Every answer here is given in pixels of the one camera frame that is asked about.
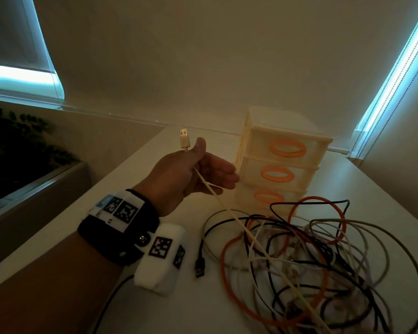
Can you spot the person's left hand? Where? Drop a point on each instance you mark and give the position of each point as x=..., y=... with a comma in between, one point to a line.
x=181, y=177

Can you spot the person's left forearm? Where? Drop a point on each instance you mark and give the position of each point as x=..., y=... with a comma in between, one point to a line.
x=38, y=292

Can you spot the bright window corner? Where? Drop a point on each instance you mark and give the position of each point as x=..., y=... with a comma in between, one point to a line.
x=14, y=74

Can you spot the bright narrow window strip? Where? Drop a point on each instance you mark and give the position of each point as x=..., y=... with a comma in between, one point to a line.
x=397, y=66

